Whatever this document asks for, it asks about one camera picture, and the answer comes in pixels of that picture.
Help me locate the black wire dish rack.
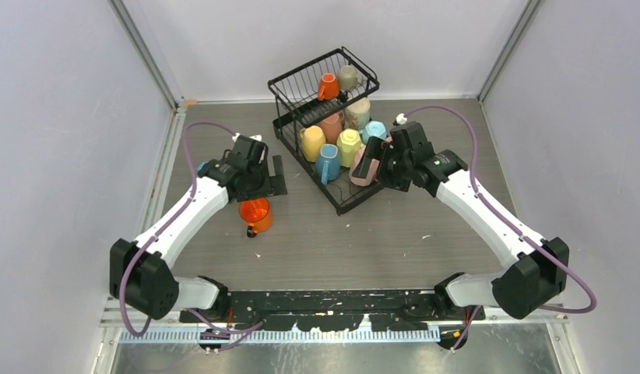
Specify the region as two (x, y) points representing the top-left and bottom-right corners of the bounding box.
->
(267, 46), (383, 216)

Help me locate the salmon pink mug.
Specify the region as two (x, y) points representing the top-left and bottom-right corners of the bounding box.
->
(318, 113), (343, 145)

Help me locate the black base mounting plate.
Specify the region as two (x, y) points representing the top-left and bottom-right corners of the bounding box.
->
(180, 289), (484, 332)

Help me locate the purple cable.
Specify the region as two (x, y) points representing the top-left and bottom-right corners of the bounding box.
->
(402, 105), (598, 352)
(118, 122), (264, 352)

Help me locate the light blue faceted mug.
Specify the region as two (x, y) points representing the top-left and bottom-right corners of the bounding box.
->
(360, 121), (388, 144)

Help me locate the beige grey cup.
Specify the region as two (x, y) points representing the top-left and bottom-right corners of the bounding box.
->
(336, 65), (363, 92)

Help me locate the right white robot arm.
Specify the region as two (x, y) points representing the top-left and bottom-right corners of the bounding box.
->
(352, 122), (569, 320)

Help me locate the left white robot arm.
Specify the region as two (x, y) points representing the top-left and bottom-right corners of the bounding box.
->
(109, 135), (287, 323)

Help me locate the light pink faceted mug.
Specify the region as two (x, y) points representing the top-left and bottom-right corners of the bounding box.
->
(348, 146), (378, 187)

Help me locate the small blue toy block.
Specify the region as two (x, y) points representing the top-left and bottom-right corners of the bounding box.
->
(196, 162), (206, 174)

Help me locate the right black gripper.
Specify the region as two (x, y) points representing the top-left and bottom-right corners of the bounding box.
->
(353, 136), (412, 193)

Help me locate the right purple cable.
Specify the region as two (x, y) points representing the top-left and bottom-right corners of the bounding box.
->
(402, 105), (598, 352)

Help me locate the large orange mug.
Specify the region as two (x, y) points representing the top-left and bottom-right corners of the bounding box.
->
(239, 198), (273, 238)

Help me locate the yellow-green faceted mug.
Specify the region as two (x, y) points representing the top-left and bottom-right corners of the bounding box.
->
(336, 129), (363, 168)

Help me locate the cream floral mug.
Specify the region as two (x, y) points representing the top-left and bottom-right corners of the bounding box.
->
(344, 97), (371, 131)

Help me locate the yellow mug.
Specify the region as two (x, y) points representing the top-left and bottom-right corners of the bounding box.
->
(300, 125), (326, 163)

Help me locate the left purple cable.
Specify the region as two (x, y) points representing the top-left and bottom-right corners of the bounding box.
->
(118, 122), (264, 352)

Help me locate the small orange cup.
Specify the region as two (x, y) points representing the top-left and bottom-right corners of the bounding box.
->
(317, 72), (340, 101)

